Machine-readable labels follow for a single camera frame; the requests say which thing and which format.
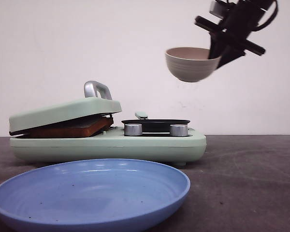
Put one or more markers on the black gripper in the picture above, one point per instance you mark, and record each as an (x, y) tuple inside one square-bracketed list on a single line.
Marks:
[(228, 38)]

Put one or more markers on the beige ribbed bowl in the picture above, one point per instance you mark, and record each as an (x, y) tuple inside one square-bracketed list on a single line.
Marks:
[(190, 64)]

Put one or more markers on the bread slice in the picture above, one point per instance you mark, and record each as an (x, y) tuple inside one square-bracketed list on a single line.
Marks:
[(77, 129)]

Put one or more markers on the breakfast maker hinged lid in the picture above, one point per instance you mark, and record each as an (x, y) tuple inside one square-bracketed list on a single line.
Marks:
[(97, 101)]

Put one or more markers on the mint green breakfast maker base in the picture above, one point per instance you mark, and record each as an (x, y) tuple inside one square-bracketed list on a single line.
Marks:
[(112, 144)]

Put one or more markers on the right silver control knob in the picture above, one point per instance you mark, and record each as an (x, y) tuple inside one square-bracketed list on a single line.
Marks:
[(179, 130)]

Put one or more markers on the silver control knob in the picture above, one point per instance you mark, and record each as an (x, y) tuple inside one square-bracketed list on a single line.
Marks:
[(133, 129), (179, 130)]

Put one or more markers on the black frying pan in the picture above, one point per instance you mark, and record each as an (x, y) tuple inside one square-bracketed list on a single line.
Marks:
[(154, 125)]

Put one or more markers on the left silver control knob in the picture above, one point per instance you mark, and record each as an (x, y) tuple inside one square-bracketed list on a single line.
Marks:
[(133, 129)]

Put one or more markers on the blue plate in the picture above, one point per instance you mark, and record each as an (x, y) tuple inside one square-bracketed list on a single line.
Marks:
[(99, 195)]

